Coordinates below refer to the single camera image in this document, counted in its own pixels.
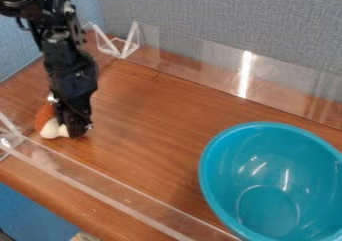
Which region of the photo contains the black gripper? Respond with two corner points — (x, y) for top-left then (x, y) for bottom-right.
(46, 51), (97, 138)

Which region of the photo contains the clear acrylic back panel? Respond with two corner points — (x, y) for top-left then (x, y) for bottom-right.
(125, 22), (342, 130)

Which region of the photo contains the clear acrylic panel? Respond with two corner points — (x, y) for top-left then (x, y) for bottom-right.
(125, 22), (342, 130)
(0, 21), (117, 96)
(0, 111), (239, 241)

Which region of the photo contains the clear acrylic left panel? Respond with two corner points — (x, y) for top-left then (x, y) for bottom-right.
(0, 21), (117, 96)

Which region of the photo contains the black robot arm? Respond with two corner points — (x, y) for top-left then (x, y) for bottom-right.
(0, 0), (98, 139)

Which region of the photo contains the clear acrylic front panel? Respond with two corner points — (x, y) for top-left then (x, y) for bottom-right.
(0, 111), (239, 241)

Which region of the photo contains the clear acrylic corner bracket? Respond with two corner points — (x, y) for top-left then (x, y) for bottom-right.
(90, 21), (140, 59)

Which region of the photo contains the white brown toy mushroom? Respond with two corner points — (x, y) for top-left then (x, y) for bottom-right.
(34, 104), (69, 139)

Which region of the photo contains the blue plastic bowl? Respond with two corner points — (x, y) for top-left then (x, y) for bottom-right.
(197, 121), (342, 241)

